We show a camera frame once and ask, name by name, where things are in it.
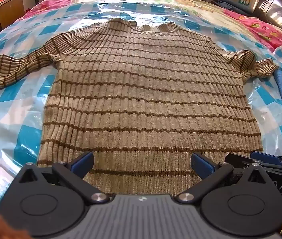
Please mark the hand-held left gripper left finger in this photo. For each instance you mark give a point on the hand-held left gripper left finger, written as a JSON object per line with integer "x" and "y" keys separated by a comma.
{"x": 82, "y": 165}

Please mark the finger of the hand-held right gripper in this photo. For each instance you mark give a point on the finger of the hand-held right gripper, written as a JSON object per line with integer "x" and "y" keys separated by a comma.
{"x": 238, "y": 159}
{"x": 265, "y": 155}

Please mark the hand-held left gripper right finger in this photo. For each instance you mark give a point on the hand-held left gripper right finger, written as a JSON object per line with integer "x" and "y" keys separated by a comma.
{"x": 200, "y": 164}

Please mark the beige brown-striped knit sweater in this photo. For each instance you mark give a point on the beige brown-striped knit sweater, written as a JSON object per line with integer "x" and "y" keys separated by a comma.
{"x": 143, "y": 92}

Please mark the pile of blue folded clothes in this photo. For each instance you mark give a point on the pile of blue folded clothes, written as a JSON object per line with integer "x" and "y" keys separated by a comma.
{"x": 228, "y": 3}

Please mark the blue checked plastic sheet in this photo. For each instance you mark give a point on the blue checked plastic sheet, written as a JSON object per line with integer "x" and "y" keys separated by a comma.
{"x": 11, "y": 99}

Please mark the pink floral blanket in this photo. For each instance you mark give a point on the pink floral blanket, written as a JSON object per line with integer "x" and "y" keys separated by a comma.
{"x": 258, "y": 26}

